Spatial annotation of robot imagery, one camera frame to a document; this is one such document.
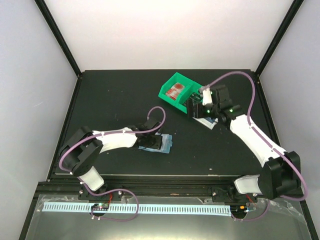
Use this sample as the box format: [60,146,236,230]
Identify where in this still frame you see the black credit card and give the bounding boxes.
[190,92,202,102]

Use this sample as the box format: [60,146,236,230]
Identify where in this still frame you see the green bin with black cards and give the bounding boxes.
[182,82,203,116]

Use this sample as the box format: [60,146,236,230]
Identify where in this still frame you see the blue card holder wallet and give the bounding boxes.
[138,133,173,154]

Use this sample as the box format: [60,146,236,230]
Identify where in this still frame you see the white bin with blue cards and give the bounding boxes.
[194,117,218,130]

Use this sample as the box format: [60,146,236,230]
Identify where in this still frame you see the green bin with red cards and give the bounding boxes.
[158,72,201,114]

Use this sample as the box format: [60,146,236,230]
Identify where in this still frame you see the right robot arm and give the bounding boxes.
[185,85,302,202]

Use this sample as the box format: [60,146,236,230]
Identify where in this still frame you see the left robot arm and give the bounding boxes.
[58,118,163,200]

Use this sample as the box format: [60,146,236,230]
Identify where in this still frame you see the blue credit card stack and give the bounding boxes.
[199,117,217,128]

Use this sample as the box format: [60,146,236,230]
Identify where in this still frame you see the red white credit card stack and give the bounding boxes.
[165,82,185,101]

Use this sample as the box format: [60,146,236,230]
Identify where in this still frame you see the left small circuit board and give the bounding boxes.
[90,203,110,214]

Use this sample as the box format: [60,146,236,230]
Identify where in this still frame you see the small circuit board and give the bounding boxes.
[231,205,256,214]
[90,203,110,214]

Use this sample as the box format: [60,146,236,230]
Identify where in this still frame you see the right small circuit board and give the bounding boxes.
[231,205,256,214]

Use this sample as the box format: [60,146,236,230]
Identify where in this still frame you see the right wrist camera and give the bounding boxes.
[198,86,213,106]

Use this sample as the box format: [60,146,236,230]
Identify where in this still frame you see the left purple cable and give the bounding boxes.
[58,106,167,222]

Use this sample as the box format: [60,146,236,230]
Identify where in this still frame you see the purple cable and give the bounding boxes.
[58,106,167,222]
[199,71,310,223]

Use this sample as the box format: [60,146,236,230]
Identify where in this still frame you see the right black frame post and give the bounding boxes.
[255,0,304,77]

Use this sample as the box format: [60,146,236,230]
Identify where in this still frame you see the black frame post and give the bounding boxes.
[255,0,304,77]
[34,0,82,77]

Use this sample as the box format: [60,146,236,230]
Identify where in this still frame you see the white slotted cable duct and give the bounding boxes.
[42,202,232,217]

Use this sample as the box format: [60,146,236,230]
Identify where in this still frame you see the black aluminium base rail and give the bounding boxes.
[37,174,301,201]

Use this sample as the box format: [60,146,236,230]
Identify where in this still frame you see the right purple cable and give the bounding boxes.
[199,71,310,223]

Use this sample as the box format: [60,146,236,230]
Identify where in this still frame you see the left black frame post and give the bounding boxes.
[34,0,82,77]

